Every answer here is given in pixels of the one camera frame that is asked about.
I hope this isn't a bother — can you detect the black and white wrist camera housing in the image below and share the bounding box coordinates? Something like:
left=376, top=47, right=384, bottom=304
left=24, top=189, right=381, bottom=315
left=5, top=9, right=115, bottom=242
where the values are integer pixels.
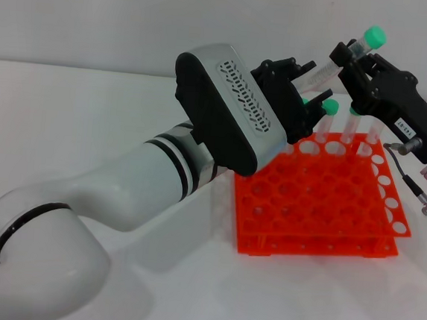
left=165, top=40, right=296, bottom=181

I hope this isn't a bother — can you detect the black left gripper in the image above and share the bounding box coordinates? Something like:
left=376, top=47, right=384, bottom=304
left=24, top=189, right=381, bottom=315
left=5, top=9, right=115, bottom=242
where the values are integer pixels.
left=244, top=54, right=337, bottom=149

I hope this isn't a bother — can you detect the silver plug with black cable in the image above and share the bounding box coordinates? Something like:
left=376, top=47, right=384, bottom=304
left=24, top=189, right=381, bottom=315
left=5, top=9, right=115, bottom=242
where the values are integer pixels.
left=378, top=134, right=427, bottom=218

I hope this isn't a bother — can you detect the orange test tube rack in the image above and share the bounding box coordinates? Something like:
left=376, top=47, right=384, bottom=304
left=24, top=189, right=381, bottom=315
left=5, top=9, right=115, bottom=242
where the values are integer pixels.
left=226, top=121, right=420, bottom=271

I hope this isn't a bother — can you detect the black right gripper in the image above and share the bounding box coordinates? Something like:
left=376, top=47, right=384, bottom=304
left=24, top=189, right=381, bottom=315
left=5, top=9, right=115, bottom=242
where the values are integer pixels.
left=320, top=40, right=427, bottom=165

